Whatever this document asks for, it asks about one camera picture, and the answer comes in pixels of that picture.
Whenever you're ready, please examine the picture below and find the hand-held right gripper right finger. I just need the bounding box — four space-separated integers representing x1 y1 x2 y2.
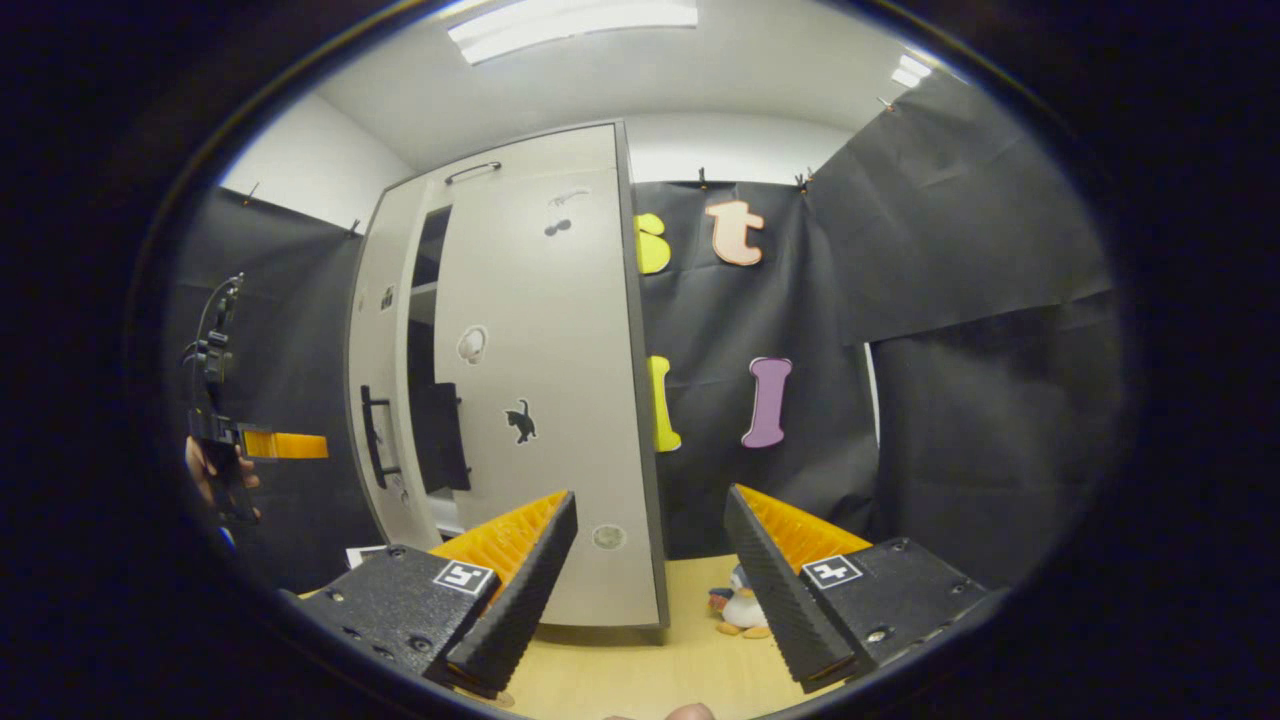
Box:
723 484 989 694

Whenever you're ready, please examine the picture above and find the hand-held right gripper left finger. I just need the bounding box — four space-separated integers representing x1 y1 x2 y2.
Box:
300 490 579 699

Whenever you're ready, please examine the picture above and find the grey cabinet door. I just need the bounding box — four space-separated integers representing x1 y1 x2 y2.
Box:
433 165 661 629
345 178 446 551

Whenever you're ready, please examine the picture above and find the grey cabinet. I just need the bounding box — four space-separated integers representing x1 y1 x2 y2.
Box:
345 118 671 631

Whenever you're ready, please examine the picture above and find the plush penguin toy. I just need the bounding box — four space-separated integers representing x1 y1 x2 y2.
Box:
708 563 773 641

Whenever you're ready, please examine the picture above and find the black backdrop cloth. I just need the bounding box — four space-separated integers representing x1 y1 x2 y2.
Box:
165 70 1126 601

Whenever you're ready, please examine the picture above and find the large ceiling light panel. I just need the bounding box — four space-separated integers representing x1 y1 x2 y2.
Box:
445 0 701 66

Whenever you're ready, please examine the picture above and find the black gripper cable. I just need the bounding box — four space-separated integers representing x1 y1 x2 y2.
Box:
195 272 247 346

